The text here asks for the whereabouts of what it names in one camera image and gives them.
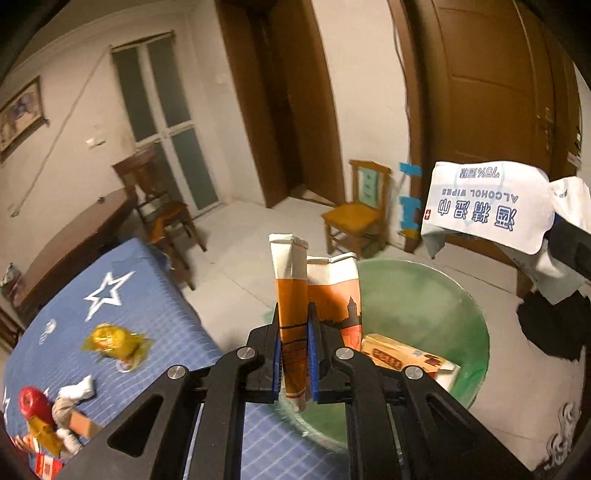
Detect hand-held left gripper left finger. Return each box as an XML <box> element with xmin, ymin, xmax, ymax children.
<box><xmin>55</xmin><ymin>302</ymin><xmax>283</xmax><ymax>480</ymax></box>

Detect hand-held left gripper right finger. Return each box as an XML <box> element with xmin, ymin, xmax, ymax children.
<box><xmin>307</xmin><ymin>302</ymin><xmax>546</xmax><ymax>480</ymax></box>

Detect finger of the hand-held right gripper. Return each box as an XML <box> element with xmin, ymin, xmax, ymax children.
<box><xmin>547</xmin><ymin>219</ymin><xmax>591</xmax><ymax>289</ymax></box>

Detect orange and white paper carton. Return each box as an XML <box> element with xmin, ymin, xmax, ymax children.
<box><xmin>269</xmin><ymin>233</ymin><xmax>365</xmax><ymax>414</ymax></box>

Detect orange snack box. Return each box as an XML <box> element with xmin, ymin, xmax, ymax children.
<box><xmin>360</xmin><ymin>333</ymin><xmax>462</xmax><ymax>393</ymax></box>

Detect white wet wipes packet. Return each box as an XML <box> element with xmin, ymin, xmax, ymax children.
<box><xmin>420</xmin><ymin>160</ymin><xmax>555</xmax><ymax>259</ymax></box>

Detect green trash bin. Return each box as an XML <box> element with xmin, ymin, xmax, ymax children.
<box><xmin>261</xmin><ymin>258</ymin><xmax>491</xmax><ymax>450</ymax></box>

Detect black plastic bag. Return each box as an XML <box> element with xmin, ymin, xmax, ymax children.
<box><xmin>516</xmin><ymin>291</ymin><xmax>587</xmax><ymax>361</ymax></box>

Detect blue star tablecloth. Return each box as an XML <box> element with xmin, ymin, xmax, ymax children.
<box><xmin>0</xmin><ymin>237</ymin><xmax>352</xmax><ymax>480</ymax></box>

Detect small yellow wooden chair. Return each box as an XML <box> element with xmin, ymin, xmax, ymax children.
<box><xmin>322</xmin><ymin>159</ymin><xmax>393</xmax><ymax>259</ymax></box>

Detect yellow candy wrapper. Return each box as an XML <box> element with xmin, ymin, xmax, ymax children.
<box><xmin>82</xmin><ymin>323</ymin><xmax>153</xmax><ymax>372</ymax></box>

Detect dark wooden chair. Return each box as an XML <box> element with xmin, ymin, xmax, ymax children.
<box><xmin>112</xmin><ymin>143</ymin><xmax>208</xmax><ymax>252</ymax></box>
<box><xmin>148</xmin><ymin>203</ymin><xmax>197</xmax><ymax>291</ymax></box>

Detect large brown wooden door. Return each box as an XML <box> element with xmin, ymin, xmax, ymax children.
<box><xmin>390</xmin><ymin>0</ymin><xmax>583</xmax><ymax>259</ymax></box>

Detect black cloth with white pattern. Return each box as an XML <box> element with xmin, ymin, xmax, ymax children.
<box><xmin>531</xmin><ymin>401</ymin><xmax>585</xmax><ymax>476</ymax></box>

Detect dark round wooden table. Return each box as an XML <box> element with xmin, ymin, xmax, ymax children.
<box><xmin>11</xmin><ymin>187</ymin><xmax>139</xmax><ymax>324</ymax></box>

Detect brown open door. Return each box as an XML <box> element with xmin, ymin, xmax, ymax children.
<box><xmin>217</xmin><ymin>0</ymin><xmax>345</xmax><ymax>208</ymax></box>

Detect frosted glass double door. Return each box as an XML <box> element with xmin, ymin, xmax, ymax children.
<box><xmin>110</xmin><ymin>31</ymin><xmax>221</xmax><ymax>217</ymax></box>

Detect thin wall wire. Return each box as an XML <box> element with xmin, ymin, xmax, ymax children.
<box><xmin>9</xmin><ymin>51</ymin><xmax>112</xmax><ymax>217</ymax></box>

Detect framed wall picture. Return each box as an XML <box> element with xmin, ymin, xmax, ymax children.
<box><xmin>0</xmin><ymin>75</ymin><xmax>49</xmax><ymax>162</ymax></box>

